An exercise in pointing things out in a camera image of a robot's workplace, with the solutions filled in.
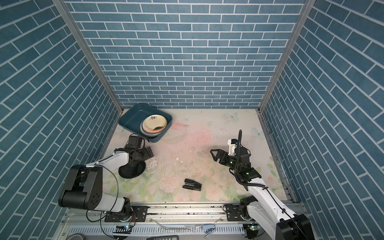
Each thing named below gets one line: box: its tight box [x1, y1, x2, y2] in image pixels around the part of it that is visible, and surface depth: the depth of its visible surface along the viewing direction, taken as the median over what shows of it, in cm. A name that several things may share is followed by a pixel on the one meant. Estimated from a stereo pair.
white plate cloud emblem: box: [140, 120, 162, 137], surface depth 104 cm
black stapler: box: [182, 178, 202, 192], surface depth 83 cm
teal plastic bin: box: [118, 103, 173, 143], surface depth 110 cm
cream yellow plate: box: [143, 114, 167, 130], surface depth 110 cm
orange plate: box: [142, 121, 167, 133], surface depth 104 cm
